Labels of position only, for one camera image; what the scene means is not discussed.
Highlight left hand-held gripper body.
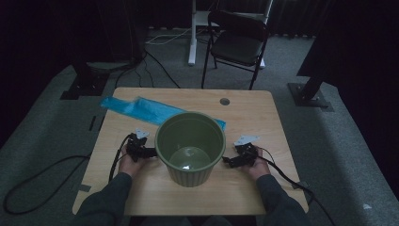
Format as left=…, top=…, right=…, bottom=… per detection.
left=125, top=127, right=151, bottom=163

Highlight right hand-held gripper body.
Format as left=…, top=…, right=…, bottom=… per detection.
left=233, top=135, right=262, bottom=167

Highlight blue plastic bag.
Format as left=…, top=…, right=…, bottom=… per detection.
left=99, top=95, right=227, bottom=132

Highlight green plastic trash bin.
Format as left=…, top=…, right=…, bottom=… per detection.
left=154, top=111, right=227, bottom=188

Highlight person's right hand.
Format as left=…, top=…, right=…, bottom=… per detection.
left=241, top=146, right=272, bottom=182

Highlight person's left hand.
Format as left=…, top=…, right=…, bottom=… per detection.
left=118, top=144, right=149, bottom=179

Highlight black floor tape strips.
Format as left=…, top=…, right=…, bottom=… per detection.
left=88, top=115, right=106, bottom=133

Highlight black stand with square base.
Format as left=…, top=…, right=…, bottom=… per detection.
left=59, top=59, right=111, bottom=102

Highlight black stand with bolted base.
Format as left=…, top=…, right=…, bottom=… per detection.
left=287, top=0, right=335, bottom=113

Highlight black folding chair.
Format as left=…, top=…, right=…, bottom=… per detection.
left=200, top=10, right=271, bottom=91

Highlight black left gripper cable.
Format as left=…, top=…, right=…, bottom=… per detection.
left=107, top=134, right=134, bottom=184

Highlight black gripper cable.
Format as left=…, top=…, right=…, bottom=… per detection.
left=259, top=146, right=337, bottom=226
left=107, top=134, right=134, bottom=184

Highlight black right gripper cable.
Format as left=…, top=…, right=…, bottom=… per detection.
left=259, top=146, right=337, bottom=226

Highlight black thin floor cables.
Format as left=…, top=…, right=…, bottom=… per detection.
left=114, top=49, right=182, bottom=89

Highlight black looped floor cable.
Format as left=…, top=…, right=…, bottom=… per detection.
left=2, top=154, right=92, bottom=217

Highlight white cable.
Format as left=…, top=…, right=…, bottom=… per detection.
left=145, top=27, right=193, bottom=45

